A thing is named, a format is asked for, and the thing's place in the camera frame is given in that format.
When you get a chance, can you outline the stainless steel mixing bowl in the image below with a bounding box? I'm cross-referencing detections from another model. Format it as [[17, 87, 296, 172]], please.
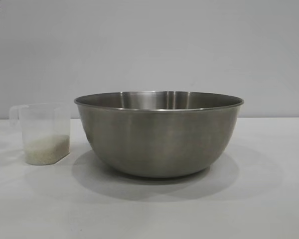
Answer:
[[73, 91, 245, 179]]

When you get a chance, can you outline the translucent plastic measuring cup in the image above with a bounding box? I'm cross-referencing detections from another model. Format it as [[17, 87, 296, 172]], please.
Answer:
[[9, 103, 71, 166]]

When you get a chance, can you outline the white uncooked rice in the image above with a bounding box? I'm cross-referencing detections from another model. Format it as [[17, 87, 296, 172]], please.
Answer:
[[24, 134, 70, 165]]

